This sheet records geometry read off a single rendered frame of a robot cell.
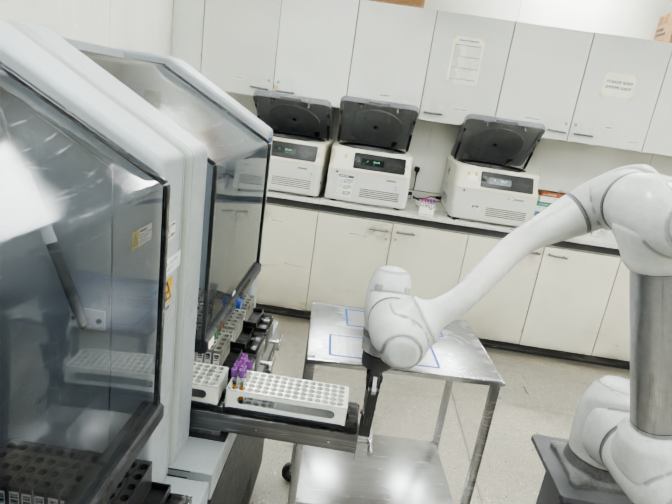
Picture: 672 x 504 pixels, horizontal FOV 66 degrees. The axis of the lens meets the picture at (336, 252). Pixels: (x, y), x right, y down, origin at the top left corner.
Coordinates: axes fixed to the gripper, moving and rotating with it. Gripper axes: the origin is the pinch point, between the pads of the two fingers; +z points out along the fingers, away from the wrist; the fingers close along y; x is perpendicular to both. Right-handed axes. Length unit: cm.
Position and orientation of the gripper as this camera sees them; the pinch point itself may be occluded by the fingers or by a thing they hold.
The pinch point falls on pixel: (365, 422)
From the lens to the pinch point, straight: 137.3
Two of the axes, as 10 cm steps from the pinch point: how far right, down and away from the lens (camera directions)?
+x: 9.9, 1.5, -0.3
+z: -1.4, 9.5, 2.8
